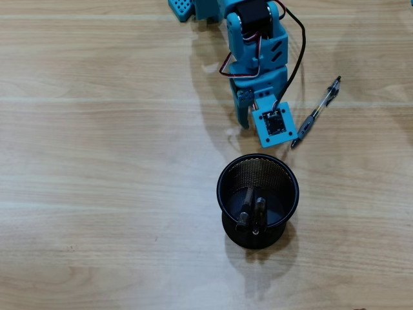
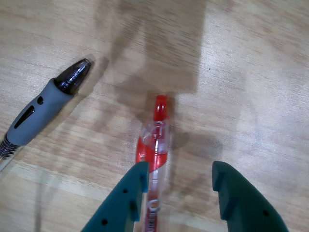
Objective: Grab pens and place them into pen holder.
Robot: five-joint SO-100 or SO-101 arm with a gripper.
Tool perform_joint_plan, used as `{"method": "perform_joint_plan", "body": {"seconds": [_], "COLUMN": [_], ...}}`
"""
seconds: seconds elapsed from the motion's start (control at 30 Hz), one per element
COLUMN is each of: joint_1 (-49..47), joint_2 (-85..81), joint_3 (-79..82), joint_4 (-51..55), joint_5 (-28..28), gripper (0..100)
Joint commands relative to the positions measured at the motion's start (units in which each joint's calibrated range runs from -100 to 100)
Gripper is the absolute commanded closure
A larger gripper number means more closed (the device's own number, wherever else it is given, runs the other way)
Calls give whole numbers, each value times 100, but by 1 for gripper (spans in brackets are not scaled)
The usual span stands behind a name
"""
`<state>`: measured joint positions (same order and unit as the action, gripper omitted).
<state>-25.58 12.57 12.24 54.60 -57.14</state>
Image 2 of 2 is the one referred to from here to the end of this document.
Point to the grey grip retractable pen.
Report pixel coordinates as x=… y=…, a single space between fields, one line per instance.
x=36 y=116

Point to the red clear pen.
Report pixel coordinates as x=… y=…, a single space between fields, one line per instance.
x=157 y=154

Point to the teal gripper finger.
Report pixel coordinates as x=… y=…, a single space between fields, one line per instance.
x=116 y=207
x=246 y=205

